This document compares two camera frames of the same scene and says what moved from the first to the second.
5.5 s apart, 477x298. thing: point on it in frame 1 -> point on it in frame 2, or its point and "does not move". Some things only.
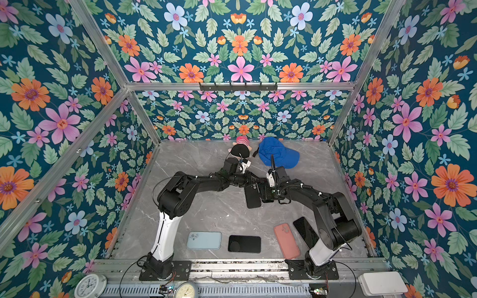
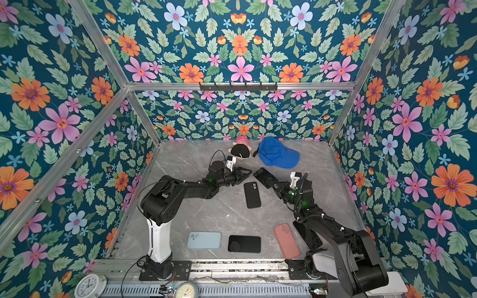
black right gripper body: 271,193 -> 289,195
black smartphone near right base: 305,231 does not move
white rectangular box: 382,284 does not move
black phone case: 253,197 does not move
